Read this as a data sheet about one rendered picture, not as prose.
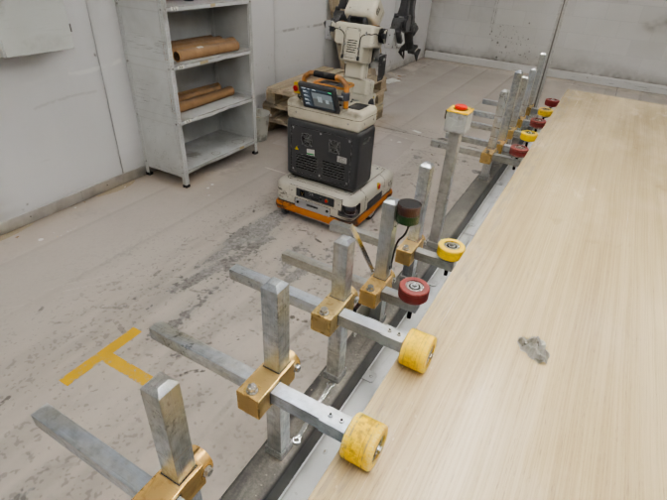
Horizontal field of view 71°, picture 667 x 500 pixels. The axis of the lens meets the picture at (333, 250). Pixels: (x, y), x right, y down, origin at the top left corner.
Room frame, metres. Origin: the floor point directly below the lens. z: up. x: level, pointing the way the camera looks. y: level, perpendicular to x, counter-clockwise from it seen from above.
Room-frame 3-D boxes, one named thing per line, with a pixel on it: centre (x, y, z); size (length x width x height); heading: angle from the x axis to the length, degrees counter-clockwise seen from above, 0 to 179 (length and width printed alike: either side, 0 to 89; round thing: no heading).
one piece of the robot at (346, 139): (2.99, 0.05, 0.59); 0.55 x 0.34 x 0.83; 61
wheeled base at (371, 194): (3.07, 0.00, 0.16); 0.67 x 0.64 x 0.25; 151
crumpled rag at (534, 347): (0.77, -0.46, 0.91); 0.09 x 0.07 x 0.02; 177
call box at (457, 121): (1.51, -0.38, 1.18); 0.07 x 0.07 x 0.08; 62
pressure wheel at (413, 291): (0.97, -0.22, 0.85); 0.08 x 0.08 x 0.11
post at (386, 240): (1.06, -0.14, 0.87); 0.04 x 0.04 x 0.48; 62
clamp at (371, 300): (1.04, -0.13, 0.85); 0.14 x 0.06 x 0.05; 152
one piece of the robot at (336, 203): (2.78, 0.14, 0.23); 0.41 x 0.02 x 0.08; 61
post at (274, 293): (0.62, 0.09, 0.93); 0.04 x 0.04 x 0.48; 62
